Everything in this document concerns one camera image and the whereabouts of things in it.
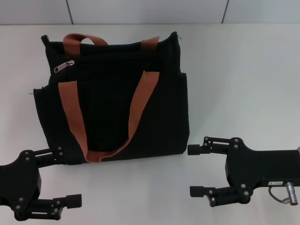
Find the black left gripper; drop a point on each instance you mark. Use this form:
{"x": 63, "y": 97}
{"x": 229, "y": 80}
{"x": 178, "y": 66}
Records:
{"x": 21, "y": 180}

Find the silver zipper pull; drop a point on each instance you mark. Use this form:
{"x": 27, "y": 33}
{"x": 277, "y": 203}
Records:
{"x": 63, "y": 66}

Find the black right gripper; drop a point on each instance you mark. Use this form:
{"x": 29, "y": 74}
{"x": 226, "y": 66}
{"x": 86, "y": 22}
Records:
{"x": 260, "y": 168}

